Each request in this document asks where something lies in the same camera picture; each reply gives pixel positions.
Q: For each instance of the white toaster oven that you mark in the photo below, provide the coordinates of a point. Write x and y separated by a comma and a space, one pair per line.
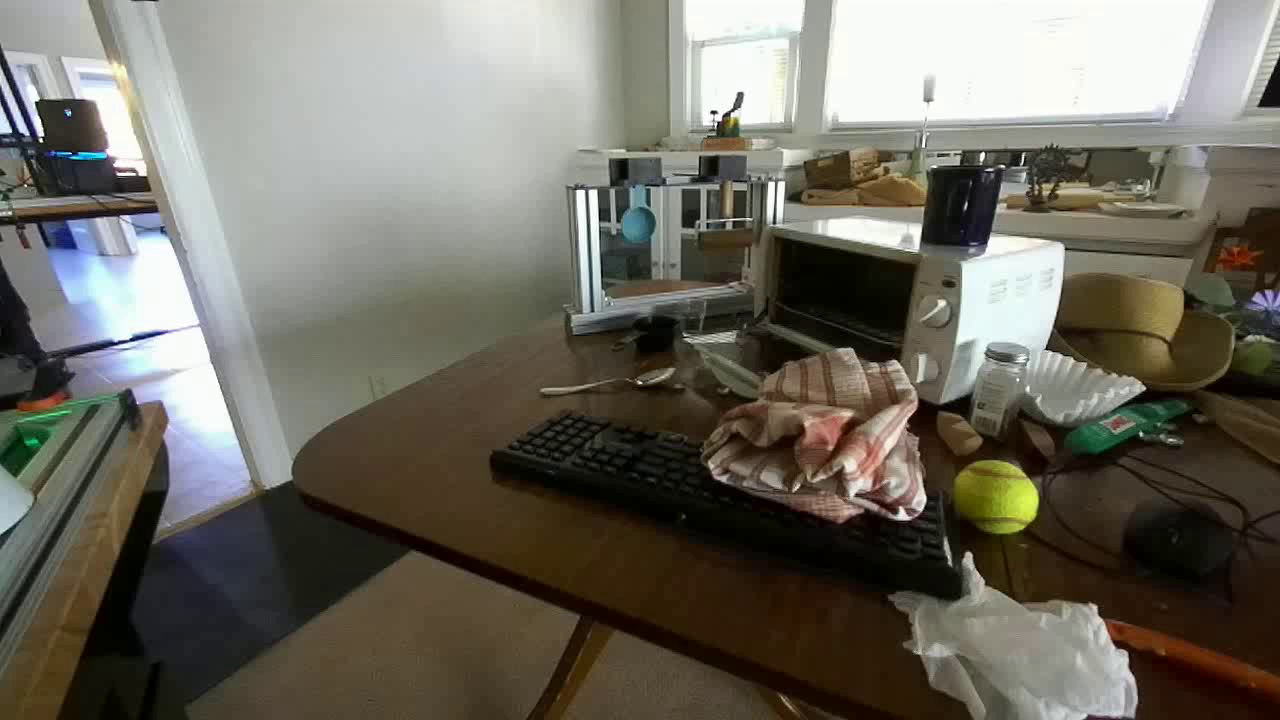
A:
985, 301

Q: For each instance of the metal spoon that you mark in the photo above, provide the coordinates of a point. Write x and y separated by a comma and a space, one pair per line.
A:
653, 377

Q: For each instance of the small black cup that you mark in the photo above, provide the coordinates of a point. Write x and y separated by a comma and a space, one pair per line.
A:
653, 336

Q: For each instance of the black computer keyboard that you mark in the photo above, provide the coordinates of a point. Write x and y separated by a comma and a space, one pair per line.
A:
601, 466

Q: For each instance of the red striped kitchen cloth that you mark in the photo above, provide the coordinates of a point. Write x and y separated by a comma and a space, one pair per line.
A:
822, 440

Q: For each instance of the small potted plant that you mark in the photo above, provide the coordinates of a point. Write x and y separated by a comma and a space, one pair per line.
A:
725, 121

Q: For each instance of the brown cork piece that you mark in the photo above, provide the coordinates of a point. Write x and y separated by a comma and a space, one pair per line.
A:
959, 432

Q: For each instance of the black mug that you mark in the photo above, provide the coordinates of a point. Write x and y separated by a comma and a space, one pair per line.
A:
961, 206

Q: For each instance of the clear plastic bottle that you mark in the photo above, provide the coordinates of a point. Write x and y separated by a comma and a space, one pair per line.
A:
997, 394

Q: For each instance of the yellow tennis ball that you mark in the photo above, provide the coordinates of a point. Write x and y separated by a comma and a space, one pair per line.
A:
997, 499

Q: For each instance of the white coffee filter stack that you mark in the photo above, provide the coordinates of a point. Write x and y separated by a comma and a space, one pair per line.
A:
1074, 385

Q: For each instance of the dark metal sculpture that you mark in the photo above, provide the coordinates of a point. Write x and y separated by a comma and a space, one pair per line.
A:
1059, 181

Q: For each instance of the white plastic bag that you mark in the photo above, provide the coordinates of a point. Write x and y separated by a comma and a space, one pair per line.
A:
1012, 655

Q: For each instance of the straw hat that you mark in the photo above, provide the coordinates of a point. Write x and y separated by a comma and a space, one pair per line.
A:
1134, 320

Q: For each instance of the white dresser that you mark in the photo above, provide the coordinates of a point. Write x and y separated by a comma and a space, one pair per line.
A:
1134, 243

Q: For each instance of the black computer mouse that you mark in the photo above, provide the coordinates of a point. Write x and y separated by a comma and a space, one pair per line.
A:
1177, 541

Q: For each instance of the wooden side table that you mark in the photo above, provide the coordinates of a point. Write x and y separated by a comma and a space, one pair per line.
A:
83, 600

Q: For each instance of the dark laptop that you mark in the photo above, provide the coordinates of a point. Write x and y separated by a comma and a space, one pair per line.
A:
73, 125

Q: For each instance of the orange stick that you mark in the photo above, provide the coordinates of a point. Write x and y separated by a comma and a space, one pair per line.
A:
1200, 663

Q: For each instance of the aluminium extrusion post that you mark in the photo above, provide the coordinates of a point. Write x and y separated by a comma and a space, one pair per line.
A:
585, 252

